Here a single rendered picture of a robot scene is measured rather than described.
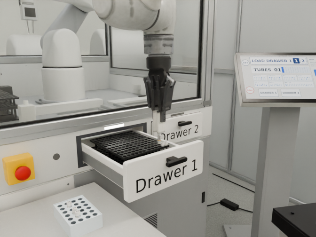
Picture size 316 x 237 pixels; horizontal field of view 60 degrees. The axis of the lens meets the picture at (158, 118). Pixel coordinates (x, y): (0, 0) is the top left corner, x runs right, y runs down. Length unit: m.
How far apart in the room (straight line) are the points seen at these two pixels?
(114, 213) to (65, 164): 0.25
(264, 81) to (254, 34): 1.13
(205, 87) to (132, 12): 0.72
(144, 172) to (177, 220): 0.70
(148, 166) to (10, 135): 0.40
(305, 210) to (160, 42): 0.59
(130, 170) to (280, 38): 1.95
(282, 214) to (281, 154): 0.90
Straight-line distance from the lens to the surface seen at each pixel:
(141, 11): 0.67
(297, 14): 2.40
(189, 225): 1.50
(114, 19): 0.66
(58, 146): 0.93
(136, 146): 0.89
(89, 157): 0.92
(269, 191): 1.73
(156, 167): 0.76
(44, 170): 0.94
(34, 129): 0.89
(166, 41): 0.81
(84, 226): 0.74
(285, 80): 1.54
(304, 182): 2.49
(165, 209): 1.31
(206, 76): 1.30
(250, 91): 1.44
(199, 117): 1.27
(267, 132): 1.60
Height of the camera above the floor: 1.20
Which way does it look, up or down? 14 degrees down
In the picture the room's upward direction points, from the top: straight up
